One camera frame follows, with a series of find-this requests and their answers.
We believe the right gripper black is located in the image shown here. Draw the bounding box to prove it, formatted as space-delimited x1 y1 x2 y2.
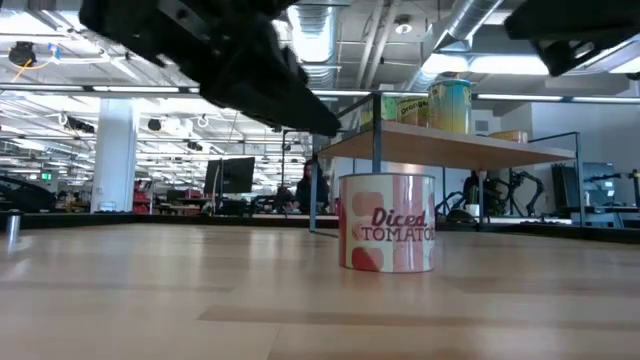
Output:
503 0 621 78

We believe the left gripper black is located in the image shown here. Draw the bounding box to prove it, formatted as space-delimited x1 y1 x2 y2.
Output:
198 0 343 138

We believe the spaghetti sauce can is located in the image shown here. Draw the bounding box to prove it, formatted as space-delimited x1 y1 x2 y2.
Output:
358 94 400 132

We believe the green oranges can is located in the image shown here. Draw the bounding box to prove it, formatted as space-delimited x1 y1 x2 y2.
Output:
396 96 431 128

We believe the yellow label can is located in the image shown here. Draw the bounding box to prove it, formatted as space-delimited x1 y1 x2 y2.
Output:
488 130 530 145

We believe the yellow and teal gradient can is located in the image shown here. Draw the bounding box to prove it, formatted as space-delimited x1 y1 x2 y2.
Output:
427 78 473 135

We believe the person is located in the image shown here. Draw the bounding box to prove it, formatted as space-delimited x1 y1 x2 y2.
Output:
462 169 495 217
292 158 331 215

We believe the black computer monitor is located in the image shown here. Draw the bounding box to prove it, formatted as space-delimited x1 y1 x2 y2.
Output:
203 156 256 196

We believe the diced tomatoes can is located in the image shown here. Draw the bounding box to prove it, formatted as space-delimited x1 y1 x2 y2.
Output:
337 172 437 274

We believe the red cabinet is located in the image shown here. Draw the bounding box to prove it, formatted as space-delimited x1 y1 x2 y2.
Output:
132 179 152 216

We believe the white building pillar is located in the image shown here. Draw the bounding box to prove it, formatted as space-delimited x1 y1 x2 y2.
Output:
90 97 140 214

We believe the black ceiling device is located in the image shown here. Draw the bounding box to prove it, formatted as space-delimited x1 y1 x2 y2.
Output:
7 41 38 69

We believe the silver ventilation duct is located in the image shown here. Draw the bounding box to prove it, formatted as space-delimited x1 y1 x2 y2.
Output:
399 0 506 92
287 0 342 91

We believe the wooden shelf with black frame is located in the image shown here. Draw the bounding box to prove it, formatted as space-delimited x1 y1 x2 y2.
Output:
308 91 585 234

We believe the black table frame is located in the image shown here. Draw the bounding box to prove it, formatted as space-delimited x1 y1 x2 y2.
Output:
0 210 640 246

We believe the silver metal post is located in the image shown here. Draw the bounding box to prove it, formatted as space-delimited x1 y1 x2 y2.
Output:
5 209 22 246

